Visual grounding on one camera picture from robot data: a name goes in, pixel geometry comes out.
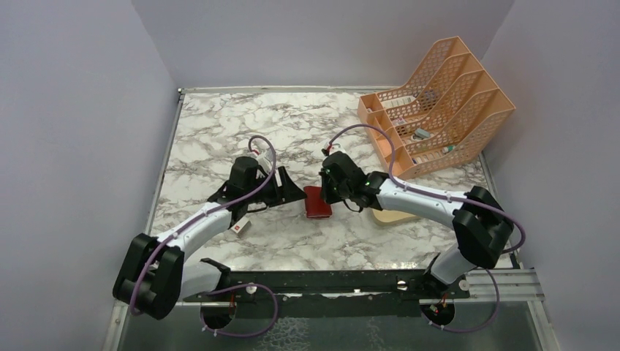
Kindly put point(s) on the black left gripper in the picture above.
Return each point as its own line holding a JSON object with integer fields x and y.
{"x": 288, "y": 192}

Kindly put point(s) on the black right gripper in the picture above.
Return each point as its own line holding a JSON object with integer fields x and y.
{"x": 328, "y": 197}

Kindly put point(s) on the red leather card holder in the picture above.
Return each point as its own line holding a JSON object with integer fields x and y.
{"x": 315, "y": 206}

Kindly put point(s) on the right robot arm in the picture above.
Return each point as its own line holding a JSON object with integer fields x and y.
{"x": 481, "y": 227}

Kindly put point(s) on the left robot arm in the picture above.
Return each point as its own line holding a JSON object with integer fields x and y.
{"x": 150, "y": 279}

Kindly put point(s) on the small white card box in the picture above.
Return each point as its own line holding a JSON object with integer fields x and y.
{"x": 241, "y": 226}

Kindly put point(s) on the white box in organizer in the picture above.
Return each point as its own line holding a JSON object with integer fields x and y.
{"x": 405, "y": 101}

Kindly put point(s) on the grey item in organizer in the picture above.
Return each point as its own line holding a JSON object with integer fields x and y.
{"x": 421, "y": 134}

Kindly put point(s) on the green capped tube in organizer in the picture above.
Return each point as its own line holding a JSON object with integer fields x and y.
{"x": 447, "y": 149}

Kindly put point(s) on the peach plastic file organizer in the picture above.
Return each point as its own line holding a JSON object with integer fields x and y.
{"x": 457, "y": 101}

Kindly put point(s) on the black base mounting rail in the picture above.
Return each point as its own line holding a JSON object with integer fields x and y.
{"x": 406, "y": 281}

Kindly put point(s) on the aluminium frame rail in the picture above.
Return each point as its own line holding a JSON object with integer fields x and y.
{"x": 514, "y": 285}

